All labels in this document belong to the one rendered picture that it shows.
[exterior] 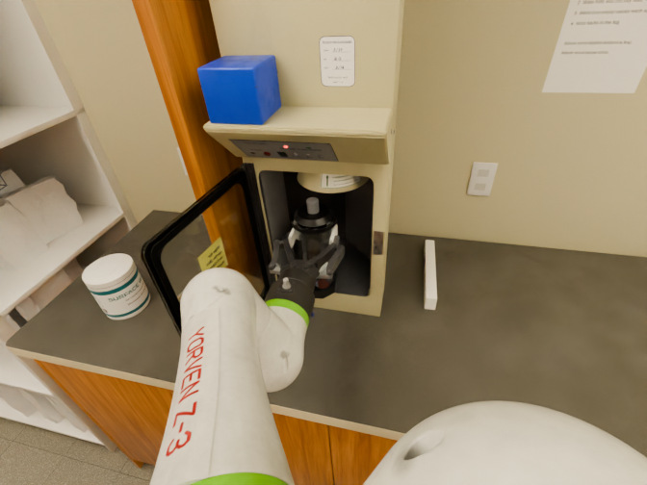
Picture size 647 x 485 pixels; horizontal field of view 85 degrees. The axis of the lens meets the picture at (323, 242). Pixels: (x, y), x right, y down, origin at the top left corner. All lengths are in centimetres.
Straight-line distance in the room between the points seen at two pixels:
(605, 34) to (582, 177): 38
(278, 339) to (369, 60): 48
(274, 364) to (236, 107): 42
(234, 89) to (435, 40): 62
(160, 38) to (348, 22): 30
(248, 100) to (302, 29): 15
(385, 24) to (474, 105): 54
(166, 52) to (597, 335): 115
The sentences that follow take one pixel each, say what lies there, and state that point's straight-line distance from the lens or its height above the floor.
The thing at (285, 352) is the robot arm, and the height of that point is 126.
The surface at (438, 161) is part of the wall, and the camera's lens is 120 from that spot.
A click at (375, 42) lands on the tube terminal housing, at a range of 67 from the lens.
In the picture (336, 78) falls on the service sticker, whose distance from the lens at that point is 69.
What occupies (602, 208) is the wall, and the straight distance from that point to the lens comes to 138.
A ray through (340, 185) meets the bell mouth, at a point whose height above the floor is 133.
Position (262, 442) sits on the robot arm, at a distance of 31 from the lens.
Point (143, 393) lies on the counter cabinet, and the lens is 123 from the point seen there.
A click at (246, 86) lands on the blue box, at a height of 157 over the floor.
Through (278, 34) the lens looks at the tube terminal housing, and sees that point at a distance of 70.
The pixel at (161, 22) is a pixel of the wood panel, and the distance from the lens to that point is 71.
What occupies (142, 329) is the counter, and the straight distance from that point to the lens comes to 114.
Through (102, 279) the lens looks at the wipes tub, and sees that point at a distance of 112.
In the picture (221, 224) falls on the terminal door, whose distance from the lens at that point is 75.
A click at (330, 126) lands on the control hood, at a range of 61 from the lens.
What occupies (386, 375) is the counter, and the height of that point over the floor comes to 94.
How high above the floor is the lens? 171
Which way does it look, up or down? 38 degrees down
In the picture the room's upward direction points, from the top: 4 degrees counter-clockwise
